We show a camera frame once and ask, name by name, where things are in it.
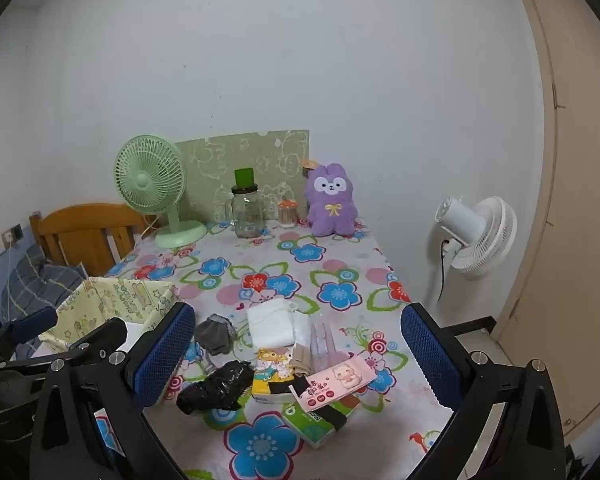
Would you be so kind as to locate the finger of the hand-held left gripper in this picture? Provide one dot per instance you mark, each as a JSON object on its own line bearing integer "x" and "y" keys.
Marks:
{"x": 30, "y": 321}
{"x": 100, "y": 339}

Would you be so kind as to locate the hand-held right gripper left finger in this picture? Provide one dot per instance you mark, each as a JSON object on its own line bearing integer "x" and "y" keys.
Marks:
{"x": 164, "y": 357}

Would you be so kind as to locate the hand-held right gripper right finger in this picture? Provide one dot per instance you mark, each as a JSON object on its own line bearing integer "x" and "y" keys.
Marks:
{"x": 430, "y": 352}

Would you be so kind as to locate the yellow fabric storage box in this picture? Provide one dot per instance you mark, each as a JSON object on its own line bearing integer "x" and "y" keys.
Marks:
{"x": 110, "y": 295}

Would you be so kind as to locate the grey sock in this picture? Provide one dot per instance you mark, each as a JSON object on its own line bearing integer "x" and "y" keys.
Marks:
{"x": 216, "y": 334}

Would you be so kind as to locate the black plastic bag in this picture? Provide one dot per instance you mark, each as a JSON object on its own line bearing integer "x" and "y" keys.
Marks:
{"x": 215, "y": 387}

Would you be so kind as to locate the pink wipes pack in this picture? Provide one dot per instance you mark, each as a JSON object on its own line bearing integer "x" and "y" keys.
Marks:
{"x": 340, "y": 380}

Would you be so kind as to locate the clear plastic pack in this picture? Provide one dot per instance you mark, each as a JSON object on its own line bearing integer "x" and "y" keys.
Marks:
{"x": 322, "y": 337}

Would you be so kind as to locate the cartoon print tissue pack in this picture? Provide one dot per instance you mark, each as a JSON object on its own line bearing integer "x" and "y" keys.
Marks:
{"x": 272, "y": 367}

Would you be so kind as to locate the white towel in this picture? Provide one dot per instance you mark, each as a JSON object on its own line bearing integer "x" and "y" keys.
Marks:
{"x": 272, "y": 322}

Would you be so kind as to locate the beige cloth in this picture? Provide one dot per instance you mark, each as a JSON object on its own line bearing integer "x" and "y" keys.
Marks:
{"x": 302, "y": 357}

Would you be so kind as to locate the green tissue pack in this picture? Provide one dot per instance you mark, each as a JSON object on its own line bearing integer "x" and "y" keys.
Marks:
{"x": 307, "y": 427}

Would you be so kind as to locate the grey plaid pillow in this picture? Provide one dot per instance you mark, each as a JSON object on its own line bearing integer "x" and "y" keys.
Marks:
{"x": 40, "y": 280}

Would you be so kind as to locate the white standing fan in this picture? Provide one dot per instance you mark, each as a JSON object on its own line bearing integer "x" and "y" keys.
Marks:
{"x": 480, "y": 232}

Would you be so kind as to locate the green desk fan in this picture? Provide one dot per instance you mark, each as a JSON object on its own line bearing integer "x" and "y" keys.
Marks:
{"x": 150, "y": 180}

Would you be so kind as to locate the purple plush bunny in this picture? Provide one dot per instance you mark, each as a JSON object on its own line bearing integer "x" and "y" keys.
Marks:
{"x": 331, "y": 200}

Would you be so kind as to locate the small jar with orange lid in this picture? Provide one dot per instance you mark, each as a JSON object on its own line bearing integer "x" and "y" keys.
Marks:
{"x": 288, "y": 214}

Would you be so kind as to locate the green plastic cup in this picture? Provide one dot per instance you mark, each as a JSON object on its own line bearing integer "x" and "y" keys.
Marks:
{"x": 245, "y": 177}

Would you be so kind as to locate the beige door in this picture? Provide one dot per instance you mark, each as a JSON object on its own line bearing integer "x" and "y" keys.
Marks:
{"x": 580, "y": 185}

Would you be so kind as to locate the green patterned board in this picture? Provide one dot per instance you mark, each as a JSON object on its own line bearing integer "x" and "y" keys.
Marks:
{"x": 265, "y": 152}

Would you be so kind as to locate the wall socket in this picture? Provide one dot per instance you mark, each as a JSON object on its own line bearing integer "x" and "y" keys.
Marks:
{"x": 13, "y": 235}

